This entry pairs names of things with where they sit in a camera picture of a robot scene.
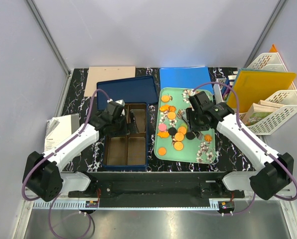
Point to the yellow fish cookie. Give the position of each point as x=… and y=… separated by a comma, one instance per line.
x=163, y=134

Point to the green floral serving tray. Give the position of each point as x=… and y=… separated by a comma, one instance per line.
x=194, y=151

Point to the black sandwich cookie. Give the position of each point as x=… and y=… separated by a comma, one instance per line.
x=172, y=131
x=190, y=135

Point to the yellow folder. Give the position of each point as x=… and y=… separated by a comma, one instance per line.
x=250, y=86

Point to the white desk file organizer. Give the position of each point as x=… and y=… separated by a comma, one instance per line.
x=268, y=125

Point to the pink sandwich cookie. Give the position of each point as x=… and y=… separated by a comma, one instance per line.
x=162, y=127

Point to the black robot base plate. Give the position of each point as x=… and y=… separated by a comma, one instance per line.
x=157, y=189

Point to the white manual booklet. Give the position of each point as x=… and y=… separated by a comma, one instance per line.
x=58, y=129

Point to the round yellow sandwich cookie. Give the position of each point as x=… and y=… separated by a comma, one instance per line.
x=179, y=136
x=182, y=130
x=178, y=146

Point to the blue cookie tin box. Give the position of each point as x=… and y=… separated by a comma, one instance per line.
x=124, y=164

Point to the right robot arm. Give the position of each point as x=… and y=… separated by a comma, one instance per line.
x=272, y=170

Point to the tan cardboard sheet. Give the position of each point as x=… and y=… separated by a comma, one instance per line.
x=101, y=74

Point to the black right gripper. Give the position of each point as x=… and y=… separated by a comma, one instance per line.
x=190, y=112

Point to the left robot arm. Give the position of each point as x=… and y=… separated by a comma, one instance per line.
x=44, y=174

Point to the blue folder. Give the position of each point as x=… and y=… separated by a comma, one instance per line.
x=183, y=77

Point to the green covered book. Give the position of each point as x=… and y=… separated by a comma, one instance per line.
x=259, y=111

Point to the blue tin lid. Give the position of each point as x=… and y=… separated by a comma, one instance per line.
x=131, y=90

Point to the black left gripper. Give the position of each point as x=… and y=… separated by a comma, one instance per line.
x=124, y=131

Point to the plain orange round cookie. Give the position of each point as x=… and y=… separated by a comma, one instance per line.
x=162, y=151

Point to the orange flower cookie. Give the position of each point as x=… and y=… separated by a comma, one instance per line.
x=172, y=109
x=208, y=138

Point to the green sandwich cookie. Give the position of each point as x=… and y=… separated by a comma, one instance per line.
x=183, y=124

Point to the orange fish cookie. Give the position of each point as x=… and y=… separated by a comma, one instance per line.
x=164, y=108

